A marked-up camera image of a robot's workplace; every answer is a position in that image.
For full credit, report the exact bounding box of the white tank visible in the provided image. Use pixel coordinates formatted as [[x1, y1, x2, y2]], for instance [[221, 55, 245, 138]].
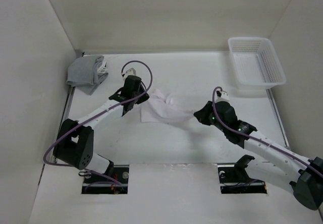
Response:
[[141, 89, 194, 124], [97, 61, 107, 75]]

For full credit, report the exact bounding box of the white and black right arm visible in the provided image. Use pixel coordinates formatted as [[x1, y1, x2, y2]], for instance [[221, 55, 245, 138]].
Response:
[[193, 101, 322, 210]]

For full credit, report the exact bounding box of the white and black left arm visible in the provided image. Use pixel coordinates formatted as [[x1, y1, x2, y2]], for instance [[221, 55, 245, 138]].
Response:
[[53, 75, 149, 183]]

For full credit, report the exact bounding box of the white folded tank top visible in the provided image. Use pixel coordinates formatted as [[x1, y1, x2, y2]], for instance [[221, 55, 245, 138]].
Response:
[[97, 61, 107, 75]]

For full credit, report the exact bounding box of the grey folded tank top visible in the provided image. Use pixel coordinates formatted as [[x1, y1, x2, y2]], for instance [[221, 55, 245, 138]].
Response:
[[66, 55, 109, 95]]

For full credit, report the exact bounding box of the white plastic mesh basket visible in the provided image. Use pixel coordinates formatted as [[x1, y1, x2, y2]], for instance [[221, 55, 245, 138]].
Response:
[[228, 37, 286, 90]]

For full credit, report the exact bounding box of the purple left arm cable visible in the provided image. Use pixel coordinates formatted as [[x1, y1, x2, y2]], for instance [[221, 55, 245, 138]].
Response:
[[43, 60, 154, 194]]

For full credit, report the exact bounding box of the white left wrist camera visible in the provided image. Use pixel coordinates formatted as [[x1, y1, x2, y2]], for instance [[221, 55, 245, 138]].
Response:
[[121, 68, 137, 81]]

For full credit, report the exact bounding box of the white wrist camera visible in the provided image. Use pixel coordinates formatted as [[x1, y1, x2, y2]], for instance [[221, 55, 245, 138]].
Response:
[[216, 90, 230, 102], [121, 68, 137, 81]]

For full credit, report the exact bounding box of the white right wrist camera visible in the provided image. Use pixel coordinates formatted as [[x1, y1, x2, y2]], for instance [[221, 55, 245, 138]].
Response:
[[216, 90, 230, 102]]

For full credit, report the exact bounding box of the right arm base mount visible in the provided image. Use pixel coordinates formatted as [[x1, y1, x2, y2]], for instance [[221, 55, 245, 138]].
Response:
[[218, 155, 267, 194]]

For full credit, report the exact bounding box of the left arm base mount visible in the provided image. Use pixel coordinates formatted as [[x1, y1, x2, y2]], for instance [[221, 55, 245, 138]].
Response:
[[78, 165, 130, 195]]

